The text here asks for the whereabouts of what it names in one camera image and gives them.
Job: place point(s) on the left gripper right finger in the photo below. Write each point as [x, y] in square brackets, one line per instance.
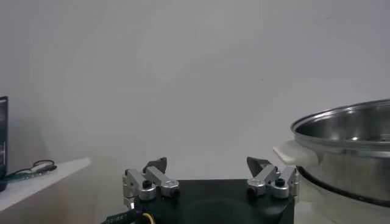
[265, 175]

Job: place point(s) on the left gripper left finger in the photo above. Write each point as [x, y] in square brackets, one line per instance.
[156, 177]

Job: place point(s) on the stainless steel steamer basket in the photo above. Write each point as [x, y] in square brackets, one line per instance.
[350, 164]

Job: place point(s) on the white electric cooker base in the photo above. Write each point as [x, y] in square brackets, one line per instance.
[335, 210]

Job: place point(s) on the white side table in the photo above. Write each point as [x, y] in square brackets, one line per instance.
[36, 185]

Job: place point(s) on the green tool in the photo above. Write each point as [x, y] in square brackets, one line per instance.
[21, 176]

